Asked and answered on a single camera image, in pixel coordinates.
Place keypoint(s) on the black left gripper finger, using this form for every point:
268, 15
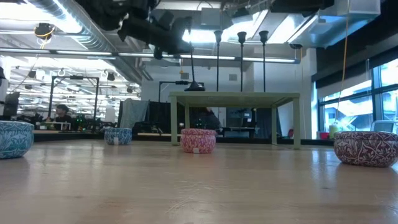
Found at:
182, 37

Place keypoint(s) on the black tall candlestick holder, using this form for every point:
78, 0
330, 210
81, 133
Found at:
263, 35
217, 35
195, 86
241, 36

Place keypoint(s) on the dark blue patterned candle tin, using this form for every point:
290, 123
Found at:
118, 135

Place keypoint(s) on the light teal patterned candle tin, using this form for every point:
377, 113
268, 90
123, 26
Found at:
15, 140

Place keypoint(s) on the maroon patterned candle tin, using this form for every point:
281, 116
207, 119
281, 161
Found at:
365, 149

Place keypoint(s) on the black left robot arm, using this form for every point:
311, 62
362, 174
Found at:
105, 12

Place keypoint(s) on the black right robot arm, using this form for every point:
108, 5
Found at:
298, 5

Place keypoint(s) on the black monitor stand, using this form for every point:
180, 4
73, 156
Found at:
182, 82

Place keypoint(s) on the long ceiling light bar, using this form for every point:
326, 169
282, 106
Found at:
84, 53

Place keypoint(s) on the grey hanging cloth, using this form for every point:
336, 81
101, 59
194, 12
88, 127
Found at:
133, 112

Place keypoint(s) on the pale green perforated metal shelf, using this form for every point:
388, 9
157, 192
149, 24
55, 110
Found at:
233, 99

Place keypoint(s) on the person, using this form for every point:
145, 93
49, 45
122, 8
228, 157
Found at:
206, 121
62, 119

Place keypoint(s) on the red bin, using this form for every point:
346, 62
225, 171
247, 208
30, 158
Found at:
324, 135

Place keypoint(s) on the yellow green cup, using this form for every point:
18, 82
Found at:
333, 132

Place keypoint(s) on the silver ventilation duct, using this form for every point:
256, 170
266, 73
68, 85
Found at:
93, 34
326, 28

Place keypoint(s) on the black gantry frame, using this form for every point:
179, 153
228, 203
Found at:
74, 77

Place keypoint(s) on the black aluminium table frame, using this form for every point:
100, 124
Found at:
62, 136

